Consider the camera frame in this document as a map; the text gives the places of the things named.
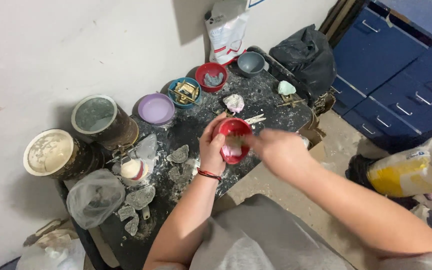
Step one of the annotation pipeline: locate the white powder bag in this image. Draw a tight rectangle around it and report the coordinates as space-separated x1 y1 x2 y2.
204 0 250 67

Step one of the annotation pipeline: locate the purple rubber mixing bowl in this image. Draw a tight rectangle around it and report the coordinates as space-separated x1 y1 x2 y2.
137 93 176 126

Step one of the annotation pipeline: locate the person's left hand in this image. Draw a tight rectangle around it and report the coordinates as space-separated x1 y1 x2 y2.
199 112 228 177

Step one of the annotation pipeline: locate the white pink dental cast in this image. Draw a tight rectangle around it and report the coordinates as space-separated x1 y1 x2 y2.
223 94 245 114

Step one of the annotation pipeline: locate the person's right hand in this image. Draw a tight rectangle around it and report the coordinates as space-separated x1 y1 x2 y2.
244 128 314 180

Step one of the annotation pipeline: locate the red thread bracelet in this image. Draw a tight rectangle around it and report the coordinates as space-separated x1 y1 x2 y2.
196 167 223 182

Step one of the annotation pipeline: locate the blue drawer cabinet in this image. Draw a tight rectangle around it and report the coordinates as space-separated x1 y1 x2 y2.
330 2 432 152

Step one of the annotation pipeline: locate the black work table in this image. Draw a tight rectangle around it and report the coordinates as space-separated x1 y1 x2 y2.
55 46 314 270

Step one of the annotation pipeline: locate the clear plastic bag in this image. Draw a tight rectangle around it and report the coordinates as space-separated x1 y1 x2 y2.
66 169 126 230

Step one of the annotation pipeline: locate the crumpled white plastic bag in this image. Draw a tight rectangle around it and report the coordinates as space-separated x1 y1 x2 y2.
15 229 86 270

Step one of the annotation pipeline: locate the grey plaster dental cast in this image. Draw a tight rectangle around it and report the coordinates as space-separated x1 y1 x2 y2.
124 214 140 237
117 205 137 222
166 145 190 164
168 165 194 185
125 184 156 211

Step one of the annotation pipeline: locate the mixing spatula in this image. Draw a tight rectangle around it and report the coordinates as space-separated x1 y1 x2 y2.
226 135 250 149

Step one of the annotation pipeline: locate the yellow and white sack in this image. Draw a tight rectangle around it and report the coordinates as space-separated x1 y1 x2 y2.
345 136 432 198

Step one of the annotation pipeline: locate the black plastic bag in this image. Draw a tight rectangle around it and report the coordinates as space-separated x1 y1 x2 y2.
268 24 337 102

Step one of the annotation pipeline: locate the teal bowl with brass articulator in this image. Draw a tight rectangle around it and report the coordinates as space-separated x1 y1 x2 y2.
167 77 203 109

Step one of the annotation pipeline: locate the person's grey shirt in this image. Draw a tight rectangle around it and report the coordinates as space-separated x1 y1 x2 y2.
152 194 432 270

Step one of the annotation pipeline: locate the brown can with grey powder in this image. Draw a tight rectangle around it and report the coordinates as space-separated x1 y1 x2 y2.
71 94 140 151

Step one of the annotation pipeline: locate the red bowl with grey cast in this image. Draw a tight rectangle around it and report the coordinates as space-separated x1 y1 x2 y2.
195 62 228 93

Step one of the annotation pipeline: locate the white cast with red band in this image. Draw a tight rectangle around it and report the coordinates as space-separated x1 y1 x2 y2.
120 158 150 181

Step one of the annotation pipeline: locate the brown can with white plaster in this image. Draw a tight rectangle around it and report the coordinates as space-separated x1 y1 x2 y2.
23 129 105 181

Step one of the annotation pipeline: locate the red rubber mixing bowl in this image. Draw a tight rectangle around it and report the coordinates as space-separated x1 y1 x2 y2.
212 118 253 165

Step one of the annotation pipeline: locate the grey rubber mixing bowl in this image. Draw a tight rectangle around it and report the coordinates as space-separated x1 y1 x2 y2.
237 51 266 79

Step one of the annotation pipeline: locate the white plaster knife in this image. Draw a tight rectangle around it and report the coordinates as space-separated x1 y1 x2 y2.
244 113 267 125

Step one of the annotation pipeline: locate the green cast on brass articulator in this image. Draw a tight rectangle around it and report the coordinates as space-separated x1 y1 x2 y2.
276 80 307 108

